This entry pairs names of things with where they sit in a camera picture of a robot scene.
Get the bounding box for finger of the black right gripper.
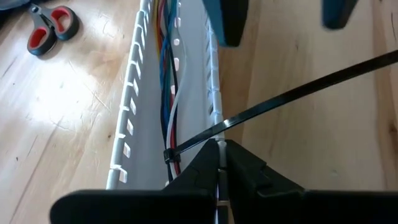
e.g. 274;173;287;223
322;0;360;31
201;0;250;49

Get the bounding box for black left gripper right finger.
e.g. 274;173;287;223
225;139;306;200

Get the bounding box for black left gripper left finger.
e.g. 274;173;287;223
164;139;220;193

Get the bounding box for black wire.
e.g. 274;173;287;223
159;52;180;183

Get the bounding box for bundle of coloured wires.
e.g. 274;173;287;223
164;0;174;82
165;0;188;180
156;0;182;175

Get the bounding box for white slotted cable duct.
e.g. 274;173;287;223
105;0;231;224

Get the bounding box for yellow wire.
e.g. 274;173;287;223
153;0;161;62

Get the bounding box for blue wire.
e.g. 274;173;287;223
159;0;175;146

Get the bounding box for black zip tie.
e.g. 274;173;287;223
162;49;398;165

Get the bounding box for red and black scissors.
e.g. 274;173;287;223
26;2;80;57

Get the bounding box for black glove with grey cuff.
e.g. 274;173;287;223
0;0;31;11

